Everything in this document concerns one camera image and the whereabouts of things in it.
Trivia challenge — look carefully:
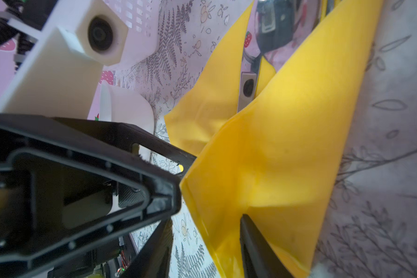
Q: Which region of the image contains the silver spoon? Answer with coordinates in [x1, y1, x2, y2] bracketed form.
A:
[254, 0, 303, 56]

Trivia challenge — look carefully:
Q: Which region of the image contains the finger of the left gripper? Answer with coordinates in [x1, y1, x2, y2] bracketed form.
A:
[53, 117, 196, 177]
[0, 114, 181, 278]

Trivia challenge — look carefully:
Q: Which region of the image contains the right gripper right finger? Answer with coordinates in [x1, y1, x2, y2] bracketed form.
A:
[240, 214, 293, 278]

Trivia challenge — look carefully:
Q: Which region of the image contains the white plastic tray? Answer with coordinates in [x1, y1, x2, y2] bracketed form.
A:
[100, 81, 155, 162]

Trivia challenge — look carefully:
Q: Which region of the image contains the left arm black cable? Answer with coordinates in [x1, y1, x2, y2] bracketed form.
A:
[0, 0, 35, 70]

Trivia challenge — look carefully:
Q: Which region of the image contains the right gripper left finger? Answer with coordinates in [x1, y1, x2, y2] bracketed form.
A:
[120, 218, 174, 278]

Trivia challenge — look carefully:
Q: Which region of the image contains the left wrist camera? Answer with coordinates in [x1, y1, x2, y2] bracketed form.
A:
[0, 1, 128, 119]

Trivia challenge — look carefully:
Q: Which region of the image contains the white perforated plastic basket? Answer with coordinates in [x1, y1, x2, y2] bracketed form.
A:
[104, 0, 161, 71]

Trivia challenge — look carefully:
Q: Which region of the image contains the yellow paper napkin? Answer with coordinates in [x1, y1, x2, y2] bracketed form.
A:
[164, 0, 383, 278]

